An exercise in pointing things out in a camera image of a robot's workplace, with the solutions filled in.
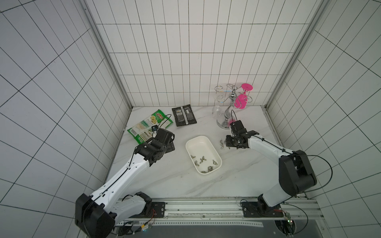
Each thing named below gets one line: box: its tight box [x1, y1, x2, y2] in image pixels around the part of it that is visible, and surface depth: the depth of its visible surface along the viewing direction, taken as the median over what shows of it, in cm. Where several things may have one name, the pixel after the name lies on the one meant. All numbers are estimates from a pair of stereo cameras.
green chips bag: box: [127, 109, 174, 145], surface depth 112 cm
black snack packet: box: [171, 104, 197, 127], surface depth 114 cm
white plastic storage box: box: [185, 135, 223, 175], surface depth 93 cm
